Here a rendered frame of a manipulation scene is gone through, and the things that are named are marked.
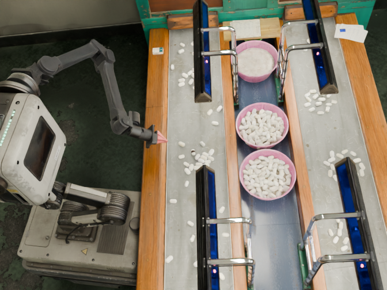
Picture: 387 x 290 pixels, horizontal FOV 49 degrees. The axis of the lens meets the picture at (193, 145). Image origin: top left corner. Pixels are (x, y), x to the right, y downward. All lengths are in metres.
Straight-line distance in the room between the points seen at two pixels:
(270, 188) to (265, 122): 0.38
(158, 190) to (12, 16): 2.26
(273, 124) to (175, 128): 0.51
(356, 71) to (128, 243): 1.52
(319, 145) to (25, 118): 1.37
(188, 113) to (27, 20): 1.97
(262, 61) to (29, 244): 1.62
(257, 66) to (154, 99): 0.61
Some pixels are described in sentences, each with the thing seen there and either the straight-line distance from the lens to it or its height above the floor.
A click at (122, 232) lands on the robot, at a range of 2.34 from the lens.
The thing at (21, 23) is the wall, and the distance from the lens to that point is 3.90.
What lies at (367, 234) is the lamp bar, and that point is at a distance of 1.67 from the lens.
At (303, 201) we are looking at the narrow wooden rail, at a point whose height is 0.76.
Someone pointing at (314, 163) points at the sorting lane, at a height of 0.74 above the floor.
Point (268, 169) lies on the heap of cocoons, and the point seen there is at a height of 0.73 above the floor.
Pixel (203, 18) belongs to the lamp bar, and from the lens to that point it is 2.23.
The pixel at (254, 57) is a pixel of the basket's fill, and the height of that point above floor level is 0.74.
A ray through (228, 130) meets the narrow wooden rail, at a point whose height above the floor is 0.76.
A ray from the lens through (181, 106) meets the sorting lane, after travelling 2.32.
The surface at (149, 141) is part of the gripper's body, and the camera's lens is 2.01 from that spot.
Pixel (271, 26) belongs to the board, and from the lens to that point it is 2.62.
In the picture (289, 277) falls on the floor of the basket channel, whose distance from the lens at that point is 2.01.
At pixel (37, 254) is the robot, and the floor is 0.47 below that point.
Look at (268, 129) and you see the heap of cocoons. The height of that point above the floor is 0.72.
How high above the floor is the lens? 2.62
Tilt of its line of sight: 60 degrees down
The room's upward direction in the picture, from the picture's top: 11 degrees counter-clockwise
